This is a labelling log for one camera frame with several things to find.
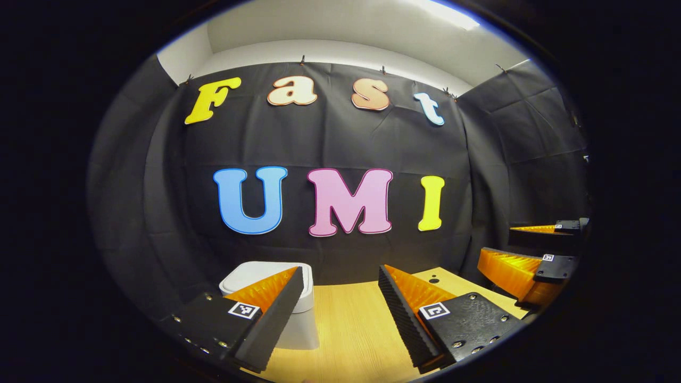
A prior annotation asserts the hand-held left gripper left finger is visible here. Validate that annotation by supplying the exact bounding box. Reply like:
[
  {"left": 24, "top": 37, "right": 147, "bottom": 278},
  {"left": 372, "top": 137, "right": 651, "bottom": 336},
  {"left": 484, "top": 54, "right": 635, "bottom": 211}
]
[{"left": 160, "top": 266, "right": 305, "bottom": 374}]

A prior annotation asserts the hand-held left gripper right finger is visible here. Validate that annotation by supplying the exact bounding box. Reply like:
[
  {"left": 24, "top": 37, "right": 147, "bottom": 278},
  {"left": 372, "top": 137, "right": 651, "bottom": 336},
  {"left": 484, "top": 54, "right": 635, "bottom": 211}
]
[{"left": 378, "top": 264, "right": 527, "bottom": 374}]

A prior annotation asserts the white desktop garbage bin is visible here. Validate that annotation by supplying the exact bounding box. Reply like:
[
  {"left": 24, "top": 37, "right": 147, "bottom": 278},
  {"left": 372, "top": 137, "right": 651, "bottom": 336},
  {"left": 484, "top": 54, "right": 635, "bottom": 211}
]
[{"left": 219, "top": 261, "right": 321, "bottom": 351}]

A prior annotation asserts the wooden desktop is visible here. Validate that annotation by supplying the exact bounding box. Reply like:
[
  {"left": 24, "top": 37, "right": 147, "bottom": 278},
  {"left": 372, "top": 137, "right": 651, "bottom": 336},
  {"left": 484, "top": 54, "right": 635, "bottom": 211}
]
[{"left": 242, "top": 266, "right": 533, "bottom": 383}]

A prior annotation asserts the black backdrop cloth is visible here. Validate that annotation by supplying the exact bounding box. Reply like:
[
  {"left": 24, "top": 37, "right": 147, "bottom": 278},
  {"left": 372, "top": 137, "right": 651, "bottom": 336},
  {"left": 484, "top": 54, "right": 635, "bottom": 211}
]
[{"left": 88, "top": 53, "right": 591, "bottom": 320}]

